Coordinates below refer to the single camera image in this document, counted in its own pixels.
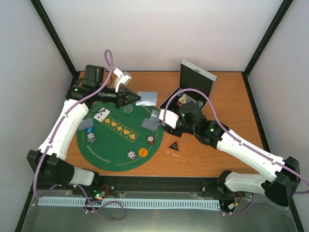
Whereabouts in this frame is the clear acrylic dealer button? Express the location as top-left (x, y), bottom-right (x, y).
top-left (123, 104), bottom-right (133, 113)

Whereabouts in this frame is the black triangular button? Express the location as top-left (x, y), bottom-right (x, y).
top-left (168, 141), bottom-right (180, 152)

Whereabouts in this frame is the face-up spades card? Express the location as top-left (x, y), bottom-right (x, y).
top-left (93, 107), bottom-right (110, 122)

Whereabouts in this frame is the blue card deck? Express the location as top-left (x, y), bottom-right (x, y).
top-left (150, 109), bottom-right (160, 123)

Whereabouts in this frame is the dealt blue card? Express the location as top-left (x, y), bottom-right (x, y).
top-left (77, 118), bottom-right (94, 131)
top-left (141, 118), bottom-right (159, 132)

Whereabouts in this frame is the small blue blind button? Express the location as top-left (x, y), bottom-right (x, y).
top-left (85, 127), bottom-right (94, 134)

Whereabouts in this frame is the orange big blind button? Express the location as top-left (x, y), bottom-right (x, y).
top-left (138, 148), bottom-right (148, 158)

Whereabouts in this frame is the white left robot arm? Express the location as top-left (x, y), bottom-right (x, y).
top-left (27, 65), bottom-right (140, 195)

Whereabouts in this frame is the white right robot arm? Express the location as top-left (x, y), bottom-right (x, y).
top-left (159, 102), bottom-right (300, 206)

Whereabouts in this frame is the boxed playing card deck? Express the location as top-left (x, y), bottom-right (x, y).
top-left (178, 94), bottom-right (197, 104)

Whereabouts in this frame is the round green poker mat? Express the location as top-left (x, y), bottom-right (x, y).
top-left (77, 102), bottom-right (164, 172)

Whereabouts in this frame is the aluminium poker case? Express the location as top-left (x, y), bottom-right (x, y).
top-left (168, 60), bottom-right (217, 112)

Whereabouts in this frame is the metal front plate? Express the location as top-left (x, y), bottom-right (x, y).
top-left (16, 190), bottom-right (303, 232)

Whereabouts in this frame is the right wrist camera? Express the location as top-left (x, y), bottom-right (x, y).
top-left (159, 109), bottom-right (179, 129)

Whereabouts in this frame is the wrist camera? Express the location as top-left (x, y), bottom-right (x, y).
top-left (113, 68), bottom-right (132, 93)
top-left (159, 109), bottom-right (179, 129)

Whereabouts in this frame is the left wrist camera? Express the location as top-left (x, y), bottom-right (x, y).
top-left (113, 68), bottom-right (132, 93)

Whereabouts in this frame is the black aluminium frame rail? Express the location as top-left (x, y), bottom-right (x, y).
top-left (31, 175), bottom-right (289, 194)

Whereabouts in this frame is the light blue cable duct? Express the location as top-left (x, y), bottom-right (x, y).
top-left (38, 197), bottom-right (220, 210)

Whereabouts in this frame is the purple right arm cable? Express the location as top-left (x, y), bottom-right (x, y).
top-left (163, 88), bottom-right (309, 216)

